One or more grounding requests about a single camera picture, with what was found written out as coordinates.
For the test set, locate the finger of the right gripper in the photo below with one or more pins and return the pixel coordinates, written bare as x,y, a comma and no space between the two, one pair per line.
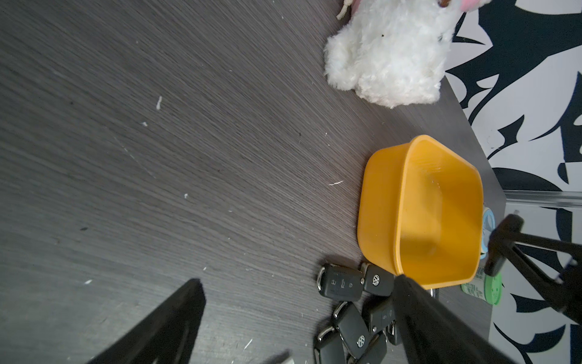
562,293

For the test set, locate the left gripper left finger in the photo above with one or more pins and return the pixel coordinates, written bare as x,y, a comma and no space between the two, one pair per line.
167,335

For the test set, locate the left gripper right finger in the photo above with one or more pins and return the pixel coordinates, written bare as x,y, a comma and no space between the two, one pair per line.
432,334

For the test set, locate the black car key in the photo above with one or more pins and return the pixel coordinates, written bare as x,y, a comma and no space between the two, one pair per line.
377,281
352,328
392,334
340,283
328,348
378,313
375,353

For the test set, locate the yellow plastic storage box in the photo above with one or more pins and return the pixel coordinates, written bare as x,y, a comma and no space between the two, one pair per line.
420,213

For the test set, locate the green lidded small jar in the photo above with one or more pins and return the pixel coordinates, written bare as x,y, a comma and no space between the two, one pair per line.
485,287

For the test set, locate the small blue alarm clock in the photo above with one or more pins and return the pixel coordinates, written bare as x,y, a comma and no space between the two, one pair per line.
488,226

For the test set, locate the white plush bunny pink shirt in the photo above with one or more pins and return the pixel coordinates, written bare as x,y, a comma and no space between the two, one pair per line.
393,53

